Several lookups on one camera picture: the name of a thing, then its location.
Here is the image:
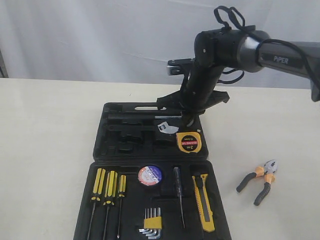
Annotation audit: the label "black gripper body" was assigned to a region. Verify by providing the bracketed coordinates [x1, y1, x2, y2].
[156, 64, 230, 125]

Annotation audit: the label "yellow measuring tape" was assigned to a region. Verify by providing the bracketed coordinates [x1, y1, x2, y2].
[176, 131, 202, 154]

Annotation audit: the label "yellow black utility knife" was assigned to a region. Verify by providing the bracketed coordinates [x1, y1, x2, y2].
[192, 173, 216, 233]

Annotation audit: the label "black electrical tape roll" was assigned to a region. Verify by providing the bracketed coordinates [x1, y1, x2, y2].
[137, 165, 163, 187]

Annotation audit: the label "orange black pliers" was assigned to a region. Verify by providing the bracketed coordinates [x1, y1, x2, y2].
[235, 158, 278, 206]

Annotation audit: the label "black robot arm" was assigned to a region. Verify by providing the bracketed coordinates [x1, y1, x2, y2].
[156, 25, 320, 125]

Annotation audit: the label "black plastic tool case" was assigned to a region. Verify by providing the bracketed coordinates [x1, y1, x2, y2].
[73, 102, 231, 240]

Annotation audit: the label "voltage tester screwdriver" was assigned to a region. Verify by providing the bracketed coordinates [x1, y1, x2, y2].
[173, 166, 186, 228]

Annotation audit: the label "white backdrop cloth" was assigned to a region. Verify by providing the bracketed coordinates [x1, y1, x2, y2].
[0, 0, 320, 85]

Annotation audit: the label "small yellow black screwdriver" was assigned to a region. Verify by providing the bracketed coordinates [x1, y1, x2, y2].
[116, 174, 127, 240]

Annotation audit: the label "large yellow black screwdriver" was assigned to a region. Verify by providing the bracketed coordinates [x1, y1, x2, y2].
[86, 167, 106, 240]

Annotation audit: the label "middle yellow black screwdriver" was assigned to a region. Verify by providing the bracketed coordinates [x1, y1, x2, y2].
[102, 170, 118, 240]

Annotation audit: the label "hex key set yellow holder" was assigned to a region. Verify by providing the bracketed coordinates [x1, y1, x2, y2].
[138, 207, 163, 240]

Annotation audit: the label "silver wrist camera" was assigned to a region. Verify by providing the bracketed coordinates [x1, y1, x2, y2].
[166, 58, 195, 76]

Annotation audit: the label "adjustable wrench black handle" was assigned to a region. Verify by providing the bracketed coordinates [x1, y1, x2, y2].
[107, 121, 179, 135]

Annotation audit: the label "claw hammer black handle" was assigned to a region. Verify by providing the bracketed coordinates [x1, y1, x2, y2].
[106, 109, 195, 126]

